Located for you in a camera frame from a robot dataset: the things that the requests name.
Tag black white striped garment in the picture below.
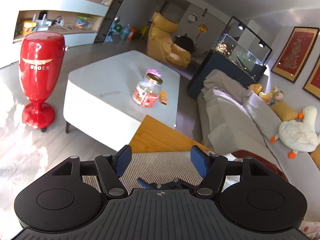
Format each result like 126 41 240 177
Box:
81 151 241 196

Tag dark red fleece garment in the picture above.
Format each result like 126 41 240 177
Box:
229 149 290 183

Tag grey sofa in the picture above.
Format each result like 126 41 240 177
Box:
197 88 319 222

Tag white coffee table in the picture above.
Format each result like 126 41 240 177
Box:
63 50 180 151

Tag glass jar with gold lid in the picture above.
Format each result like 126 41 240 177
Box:
132 73 163 108

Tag grey blanket on sofa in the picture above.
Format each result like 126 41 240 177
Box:
203 69 253 103

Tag orange snack packet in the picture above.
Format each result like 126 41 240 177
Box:
160 90 168 105

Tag white goose plush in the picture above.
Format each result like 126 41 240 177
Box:
270 106 319 159

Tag yellow cushion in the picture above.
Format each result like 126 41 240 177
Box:
271 101 298 121

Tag small plush toys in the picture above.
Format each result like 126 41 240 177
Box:
247 83 284 106

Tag pink small container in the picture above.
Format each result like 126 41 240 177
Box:
146 68 161 77

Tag dark blue cabinet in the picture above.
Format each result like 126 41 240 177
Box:
187 50 266 99

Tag glass fish tank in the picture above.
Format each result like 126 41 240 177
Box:
212 16 272 76

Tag red framed calligraphy picture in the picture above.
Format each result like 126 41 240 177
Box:
303 56 320 100

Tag red framed picture left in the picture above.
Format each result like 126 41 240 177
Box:
271 27 319 83

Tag red goblet-shaped appliance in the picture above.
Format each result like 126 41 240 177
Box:
18 31 69 132

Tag yellow armchair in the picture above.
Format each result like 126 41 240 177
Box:
146 12 191 69

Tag white wall shelf unit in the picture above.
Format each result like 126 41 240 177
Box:
17 0 113 47

